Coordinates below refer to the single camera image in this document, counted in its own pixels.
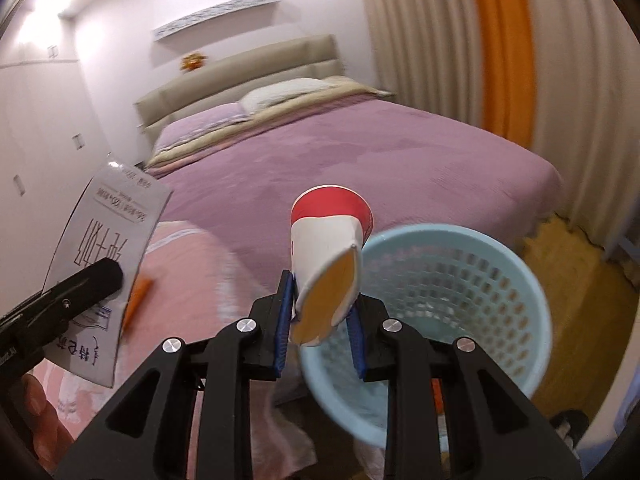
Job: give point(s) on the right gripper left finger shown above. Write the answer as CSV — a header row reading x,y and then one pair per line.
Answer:
x,y
188,405

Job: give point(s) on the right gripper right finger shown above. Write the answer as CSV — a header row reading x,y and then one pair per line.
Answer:
x,y
452,413

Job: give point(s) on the white printed paper bag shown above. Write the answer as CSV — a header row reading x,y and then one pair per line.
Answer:
x,y
103,245

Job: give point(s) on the light blue plastic basket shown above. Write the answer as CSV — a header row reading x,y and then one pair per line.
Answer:
x,y
447,282

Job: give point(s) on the red white paper cup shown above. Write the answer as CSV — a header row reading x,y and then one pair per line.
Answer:
x,y
329,226

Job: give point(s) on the person's left hand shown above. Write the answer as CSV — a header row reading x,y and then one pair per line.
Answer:
x,y
42,424

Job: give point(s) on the orange white paper cup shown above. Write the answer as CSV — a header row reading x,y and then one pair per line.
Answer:
x,y
142,286

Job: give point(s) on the pink elephant blanket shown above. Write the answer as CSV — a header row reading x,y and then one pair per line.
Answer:
x,y
197,287

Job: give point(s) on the white wardrobe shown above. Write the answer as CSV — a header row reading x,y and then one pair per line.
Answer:
x,y
52,144

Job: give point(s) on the purple pillow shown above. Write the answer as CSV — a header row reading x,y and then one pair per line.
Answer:
x,y
192,127

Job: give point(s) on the purple bed cover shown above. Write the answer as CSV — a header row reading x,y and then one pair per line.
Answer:
x,y
410,166

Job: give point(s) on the white dotted pillow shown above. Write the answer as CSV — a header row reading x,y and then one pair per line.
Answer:
x,y
261,98

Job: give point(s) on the orange curtain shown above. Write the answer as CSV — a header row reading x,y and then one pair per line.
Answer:
x,y
509,69

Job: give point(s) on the beige folded quilt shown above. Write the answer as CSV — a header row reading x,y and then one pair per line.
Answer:
x,y
344,91

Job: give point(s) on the beige padded headboard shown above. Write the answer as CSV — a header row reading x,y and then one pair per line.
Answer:
x,y
227,80

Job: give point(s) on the beige curtain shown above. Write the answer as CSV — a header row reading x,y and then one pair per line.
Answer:
x,y
560,77

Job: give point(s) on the orange wall toy decoration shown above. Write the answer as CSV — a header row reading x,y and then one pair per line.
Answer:
x,y
192,61

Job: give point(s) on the white decorative wall shelf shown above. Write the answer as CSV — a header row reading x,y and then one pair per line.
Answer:
x,y
201,16

